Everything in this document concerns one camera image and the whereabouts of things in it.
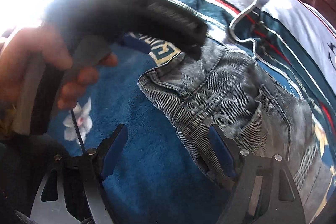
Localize grey washed denim pants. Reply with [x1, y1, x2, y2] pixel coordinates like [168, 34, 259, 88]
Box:
[138, 41, 331, 222]

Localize person left hand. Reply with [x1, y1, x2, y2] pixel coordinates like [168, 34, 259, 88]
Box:
[0, 25, 119, 119]

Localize blue fleece deer blanket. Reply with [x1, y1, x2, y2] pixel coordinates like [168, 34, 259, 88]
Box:
[47, 0, 336, 224]

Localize large grey-blue flower pillow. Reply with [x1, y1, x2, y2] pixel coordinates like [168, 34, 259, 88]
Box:
[229, 0, 335, 115]

